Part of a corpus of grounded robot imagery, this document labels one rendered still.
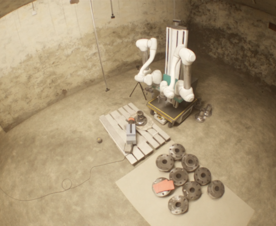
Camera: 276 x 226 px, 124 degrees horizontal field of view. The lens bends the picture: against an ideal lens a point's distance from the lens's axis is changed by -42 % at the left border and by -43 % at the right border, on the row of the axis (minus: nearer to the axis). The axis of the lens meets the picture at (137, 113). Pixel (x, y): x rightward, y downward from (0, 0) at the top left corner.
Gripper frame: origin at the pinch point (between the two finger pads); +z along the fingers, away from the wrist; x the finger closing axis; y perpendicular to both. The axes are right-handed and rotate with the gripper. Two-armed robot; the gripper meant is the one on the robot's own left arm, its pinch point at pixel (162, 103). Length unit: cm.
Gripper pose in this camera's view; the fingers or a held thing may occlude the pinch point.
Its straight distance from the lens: 198.6
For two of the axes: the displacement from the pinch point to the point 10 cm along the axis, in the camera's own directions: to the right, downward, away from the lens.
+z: 0.6, 7.1, 7.0
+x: 6.6, 5.0, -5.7
